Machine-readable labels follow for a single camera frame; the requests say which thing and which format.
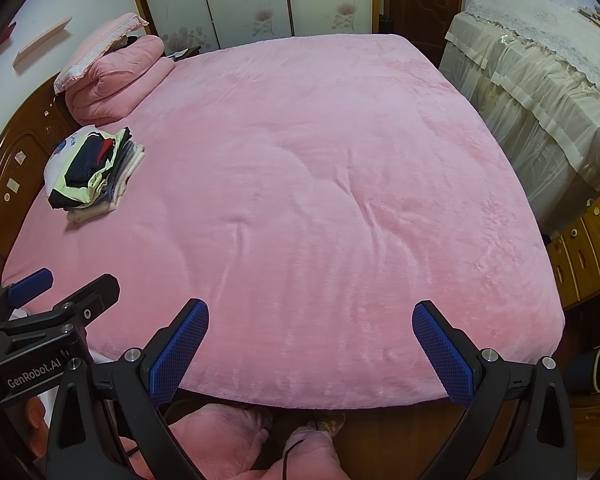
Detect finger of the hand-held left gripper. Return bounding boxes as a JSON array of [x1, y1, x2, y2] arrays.
[[0, 274, 121, 342], [0, 267, 55, 327]]

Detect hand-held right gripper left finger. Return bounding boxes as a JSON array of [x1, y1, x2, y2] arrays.
[[45, 297, 211, 480]]

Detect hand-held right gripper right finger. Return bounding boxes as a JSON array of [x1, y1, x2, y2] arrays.
[[411, 301, 578, 480]]

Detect navy and red varsity jacket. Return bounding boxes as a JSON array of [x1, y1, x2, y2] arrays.
[[62, 131, 117, 187]]

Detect stack of folded clothes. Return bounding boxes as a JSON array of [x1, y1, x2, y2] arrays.
[[45, 126, 146, 225]]

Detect person's left hand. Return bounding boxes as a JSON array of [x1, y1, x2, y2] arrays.
[[26, 400, 49, 456]]

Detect person's pink pants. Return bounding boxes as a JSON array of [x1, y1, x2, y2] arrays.
[[120, 402, 341, 480]]

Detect wooden headboard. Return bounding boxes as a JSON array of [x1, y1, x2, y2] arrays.
[[0, 77, 83, 281]]

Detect floral patterned slipper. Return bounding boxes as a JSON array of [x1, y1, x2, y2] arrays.
[[310, 410, 346, 436]]

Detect dark cup with rim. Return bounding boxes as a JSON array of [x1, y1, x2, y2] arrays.
[[565, 342, 600, 396]]

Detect wooden drawer cabinet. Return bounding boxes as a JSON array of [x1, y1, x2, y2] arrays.
[[545, 172, 600, 311]]

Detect pink plush bed blanket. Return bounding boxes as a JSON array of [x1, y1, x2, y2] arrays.
[[1, 34, 566, 406]]

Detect folded pink quilt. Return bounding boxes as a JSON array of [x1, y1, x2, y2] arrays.
[[65, 35, 176, 126]]

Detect pink lace-edged pillow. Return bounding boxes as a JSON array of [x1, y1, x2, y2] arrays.
[[54, 12, 150, 95]]

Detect cream lace covered furniture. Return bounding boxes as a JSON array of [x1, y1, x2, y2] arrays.
[[439, 0, 600, 236]]

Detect brown wooden door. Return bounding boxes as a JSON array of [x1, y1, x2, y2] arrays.
[[380, 0, 468, 63]]

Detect wooden wall shelf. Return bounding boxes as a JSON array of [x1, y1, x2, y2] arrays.
[[14, 16, 73, 68]]

